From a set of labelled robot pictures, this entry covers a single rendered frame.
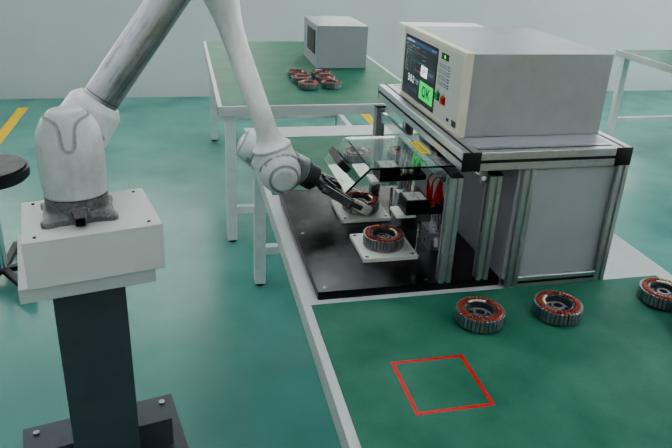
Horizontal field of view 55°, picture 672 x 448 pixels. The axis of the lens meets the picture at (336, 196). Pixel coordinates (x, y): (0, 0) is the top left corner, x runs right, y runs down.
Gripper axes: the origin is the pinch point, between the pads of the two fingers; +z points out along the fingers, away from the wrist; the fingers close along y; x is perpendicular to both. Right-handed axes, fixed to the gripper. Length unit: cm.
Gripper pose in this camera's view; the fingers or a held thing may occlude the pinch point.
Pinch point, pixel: (360, 201)
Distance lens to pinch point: 197.6
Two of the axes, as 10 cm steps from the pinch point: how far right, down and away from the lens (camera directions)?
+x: 5.2, -8.2, -2.2
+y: 2.2, 3.9, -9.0
